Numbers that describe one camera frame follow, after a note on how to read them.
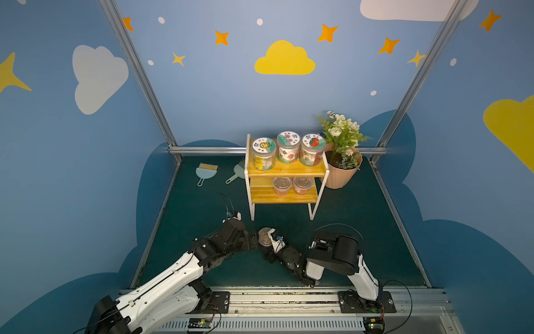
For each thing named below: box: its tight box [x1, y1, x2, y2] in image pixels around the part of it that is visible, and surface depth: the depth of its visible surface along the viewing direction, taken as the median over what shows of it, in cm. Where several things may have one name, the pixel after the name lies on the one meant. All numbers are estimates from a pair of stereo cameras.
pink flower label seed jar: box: [276, 130, 302, 165], surface depth 72 cm
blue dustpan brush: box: [195, 162, 219, 187], surface depth 117 cm
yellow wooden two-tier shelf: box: [244, 133, 330, 221], surface depth 84 cm
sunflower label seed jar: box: [251, 137, 277, 172], surface depth 70 cm
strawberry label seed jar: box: [298, 133, 327, 167], surface depth 71 cm
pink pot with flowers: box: [317, 109, 372, 190], surface depth 97 cm
